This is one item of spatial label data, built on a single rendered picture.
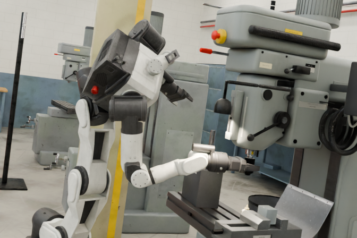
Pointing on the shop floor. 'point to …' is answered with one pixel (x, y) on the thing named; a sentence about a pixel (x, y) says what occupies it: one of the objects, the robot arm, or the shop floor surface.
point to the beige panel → (104, 225)
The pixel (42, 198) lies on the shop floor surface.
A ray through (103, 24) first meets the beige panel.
